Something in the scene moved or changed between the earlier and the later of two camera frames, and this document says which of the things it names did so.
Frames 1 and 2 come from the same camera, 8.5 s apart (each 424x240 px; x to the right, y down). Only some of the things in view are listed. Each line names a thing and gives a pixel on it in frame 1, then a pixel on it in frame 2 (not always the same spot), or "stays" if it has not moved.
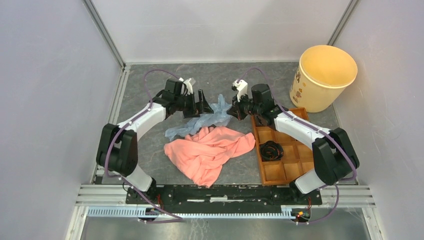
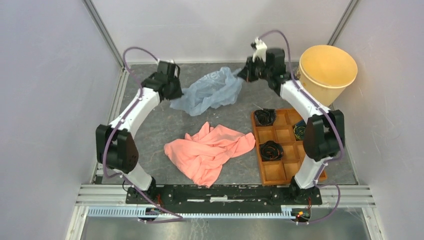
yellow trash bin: x=320 y=77 stays
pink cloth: x=201 y=154 stays
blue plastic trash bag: x=220 y=117 to x=213 y=89
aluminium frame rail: x=110 y=201 stays
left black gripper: x=203 y=107 to x=178 y=93
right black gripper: x=235 y=110 to x=247 y=74
